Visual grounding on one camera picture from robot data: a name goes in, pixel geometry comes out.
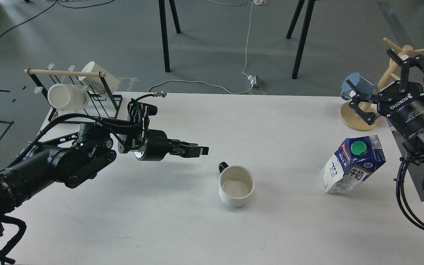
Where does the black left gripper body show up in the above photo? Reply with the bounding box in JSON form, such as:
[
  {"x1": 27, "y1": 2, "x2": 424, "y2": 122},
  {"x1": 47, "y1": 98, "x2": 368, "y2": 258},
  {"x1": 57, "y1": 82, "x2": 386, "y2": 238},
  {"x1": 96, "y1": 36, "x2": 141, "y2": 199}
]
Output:
[{"x1": 118, "y1": 129, "x2": 172, "y2": 161}]

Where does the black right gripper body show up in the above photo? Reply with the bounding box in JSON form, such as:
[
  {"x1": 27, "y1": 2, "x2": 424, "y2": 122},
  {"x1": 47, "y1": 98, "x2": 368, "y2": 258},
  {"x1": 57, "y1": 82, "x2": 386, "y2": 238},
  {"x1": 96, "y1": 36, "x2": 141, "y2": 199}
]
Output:
[{"x1": 377, "y1": 82, "x2": 424, "y2": 139}]

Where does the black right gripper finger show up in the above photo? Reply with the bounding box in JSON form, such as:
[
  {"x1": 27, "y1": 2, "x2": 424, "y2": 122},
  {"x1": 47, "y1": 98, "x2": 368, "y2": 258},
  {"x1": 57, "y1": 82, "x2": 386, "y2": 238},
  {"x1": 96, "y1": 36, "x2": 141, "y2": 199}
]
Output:
[
  {"x1": 346, "y1": 80, "x2": 377, "y2": 126},
  {"x1": 387, "y1": 49, "x2": 424, "y2": 94}
]

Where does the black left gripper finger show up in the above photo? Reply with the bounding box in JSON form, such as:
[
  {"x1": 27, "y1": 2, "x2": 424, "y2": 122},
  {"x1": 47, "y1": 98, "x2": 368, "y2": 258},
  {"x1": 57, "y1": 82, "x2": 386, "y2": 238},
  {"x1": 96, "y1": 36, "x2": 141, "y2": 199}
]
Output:
[
  {"x1": 168, "y1": 139, "x2": 209, "y2": 152},
  {"x1": 169, "y1": 147, "x2": 209, "y2": 158}
]

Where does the blue white milk carton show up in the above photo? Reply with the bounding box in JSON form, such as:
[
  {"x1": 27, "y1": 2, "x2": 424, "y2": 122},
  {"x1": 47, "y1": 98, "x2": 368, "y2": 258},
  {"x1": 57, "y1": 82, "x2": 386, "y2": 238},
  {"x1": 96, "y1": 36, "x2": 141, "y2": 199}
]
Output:
[{"x1": 322, "y1": 135, "x2": 386, "y2": 194}]

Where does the white smiley mug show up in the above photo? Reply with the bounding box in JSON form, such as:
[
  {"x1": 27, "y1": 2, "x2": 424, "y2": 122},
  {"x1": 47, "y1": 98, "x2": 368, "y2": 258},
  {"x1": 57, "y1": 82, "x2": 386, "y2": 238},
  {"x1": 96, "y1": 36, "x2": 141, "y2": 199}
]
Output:
[{"x1": 218, "y1": 162, "x2": 255, "y2": 208}]

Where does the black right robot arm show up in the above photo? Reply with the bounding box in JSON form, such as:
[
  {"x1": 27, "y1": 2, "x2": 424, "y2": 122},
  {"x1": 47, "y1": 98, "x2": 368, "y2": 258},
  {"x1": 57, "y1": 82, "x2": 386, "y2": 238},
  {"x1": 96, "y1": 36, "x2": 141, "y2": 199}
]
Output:
[{"x1": 346, "y1": 50, "x2": 424, "y2": 230}]

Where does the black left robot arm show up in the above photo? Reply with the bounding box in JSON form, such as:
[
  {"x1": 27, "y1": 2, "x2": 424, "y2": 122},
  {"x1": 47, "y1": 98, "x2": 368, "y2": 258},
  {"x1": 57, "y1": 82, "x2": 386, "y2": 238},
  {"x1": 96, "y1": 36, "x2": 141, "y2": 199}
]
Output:
[{"x1": 0, "y1": 92, "x2": 209, "y2": 264}]

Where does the wooden mug tree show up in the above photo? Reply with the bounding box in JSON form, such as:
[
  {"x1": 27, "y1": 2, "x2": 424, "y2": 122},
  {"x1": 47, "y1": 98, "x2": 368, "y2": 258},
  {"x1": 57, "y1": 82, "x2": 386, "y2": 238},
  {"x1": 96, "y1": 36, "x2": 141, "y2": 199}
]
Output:
[{"x1": 339, "y1": 38, "x2": 424, "y2": 132}]

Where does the blue mug on tree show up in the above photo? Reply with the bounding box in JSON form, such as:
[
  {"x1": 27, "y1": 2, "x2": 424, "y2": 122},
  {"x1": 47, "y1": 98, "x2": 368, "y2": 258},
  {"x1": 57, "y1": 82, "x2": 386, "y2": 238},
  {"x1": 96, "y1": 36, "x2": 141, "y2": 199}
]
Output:
[{"x1": 340, "y1": 72, "x2": 377, "y2": 101}]

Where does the cream mug on rack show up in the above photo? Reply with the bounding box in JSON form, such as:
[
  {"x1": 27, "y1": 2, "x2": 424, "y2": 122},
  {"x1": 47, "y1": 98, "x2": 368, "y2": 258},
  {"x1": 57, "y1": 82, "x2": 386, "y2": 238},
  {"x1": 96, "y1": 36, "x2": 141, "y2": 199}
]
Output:
[{"x1": 77, "y1": 61, "x2": 120, "y2": 98}]

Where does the white mug on rack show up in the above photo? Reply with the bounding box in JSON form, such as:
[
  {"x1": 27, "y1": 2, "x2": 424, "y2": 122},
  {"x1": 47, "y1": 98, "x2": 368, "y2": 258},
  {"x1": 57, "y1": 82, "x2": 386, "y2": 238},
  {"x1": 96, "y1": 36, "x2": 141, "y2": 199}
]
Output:
[{"x1": 47, "y1": 84, "x2": 89, "y2": 110}]

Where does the grey power adapter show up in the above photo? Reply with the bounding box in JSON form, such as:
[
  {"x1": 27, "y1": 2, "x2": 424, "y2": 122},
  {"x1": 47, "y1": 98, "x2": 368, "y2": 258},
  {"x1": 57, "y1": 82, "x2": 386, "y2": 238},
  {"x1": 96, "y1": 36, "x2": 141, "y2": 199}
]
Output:
[{"x1": 247, "y1": 75, "x2": 264, "y2": 89}]

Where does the black table leg right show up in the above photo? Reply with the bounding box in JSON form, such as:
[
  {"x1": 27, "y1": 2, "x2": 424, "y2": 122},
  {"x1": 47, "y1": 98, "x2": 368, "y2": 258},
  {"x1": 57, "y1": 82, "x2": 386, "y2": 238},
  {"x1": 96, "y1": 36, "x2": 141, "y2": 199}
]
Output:
[{"x1": 286, "y1": 0, "x2": 316, "y2": 80}]

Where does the black table leg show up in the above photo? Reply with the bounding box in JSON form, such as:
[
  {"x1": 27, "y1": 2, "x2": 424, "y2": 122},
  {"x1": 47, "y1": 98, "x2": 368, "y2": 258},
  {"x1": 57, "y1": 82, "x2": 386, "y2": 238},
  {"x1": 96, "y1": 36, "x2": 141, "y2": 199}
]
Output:
[
  {"x1": 158, "y1": 0, "x2": 181, "y2": 73},
  {"x1": 286, "y1": 0, "x2": 316, "y2": 80}
]

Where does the black table leg left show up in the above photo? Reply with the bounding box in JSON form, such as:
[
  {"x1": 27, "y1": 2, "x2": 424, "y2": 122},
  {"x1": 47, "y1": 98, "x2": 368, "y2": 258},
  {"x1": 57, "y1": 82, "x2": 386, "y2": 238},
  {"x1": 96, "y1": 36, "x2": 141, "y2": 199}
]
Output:
[{"x1": 158, "y1": 0, "x2": 181, "y2": 73}]

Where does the black wire cup rack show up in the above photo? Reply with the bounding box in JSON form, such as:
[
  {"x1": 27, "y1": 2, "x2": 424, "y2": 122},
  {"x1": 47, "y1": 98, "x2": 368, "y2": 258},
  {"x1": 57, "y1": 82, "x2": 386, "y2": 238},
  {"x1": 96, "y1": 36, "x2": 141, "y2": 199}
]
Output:
[{"x1": 24, "y1": 65, "x2": 123, "y2": 122}]

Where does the white power cable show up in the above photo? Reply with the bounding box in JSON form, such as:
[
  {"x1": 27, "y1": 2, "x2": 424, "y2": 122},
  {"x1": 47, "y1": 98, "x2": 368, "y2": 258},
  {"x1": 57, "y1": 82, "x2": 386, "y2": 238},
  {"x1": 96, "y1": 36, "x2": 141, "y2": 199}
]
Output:
[{"x1": 148, "y1": 0, "x2": 268, "y2": 95}]

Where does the black floor cable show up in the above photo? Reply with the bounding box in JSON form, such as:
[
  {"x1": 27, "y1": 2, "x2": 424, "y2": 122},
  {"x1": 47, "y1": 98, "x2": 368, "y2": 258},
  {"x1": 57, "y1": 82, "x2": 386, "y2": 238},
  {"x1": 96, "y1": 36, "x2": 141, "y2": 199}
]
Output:
[{"x1": 0, "y1": 0, "x2": 115, "y2": 61}]

